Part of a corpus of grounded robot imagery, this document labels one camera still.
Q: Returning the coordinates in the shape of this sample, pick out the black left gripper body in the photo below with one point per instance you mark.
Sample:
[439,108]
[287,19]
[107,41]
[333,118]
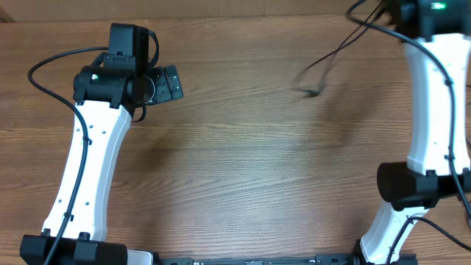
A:
[163,93]

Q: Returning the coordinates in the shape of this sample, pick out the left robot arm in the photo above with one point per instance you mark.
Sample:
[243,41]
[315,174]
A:
[123,77]

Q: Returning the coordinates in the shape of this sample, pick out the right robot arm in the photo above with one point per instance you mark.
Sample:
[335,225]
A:
[436,38]

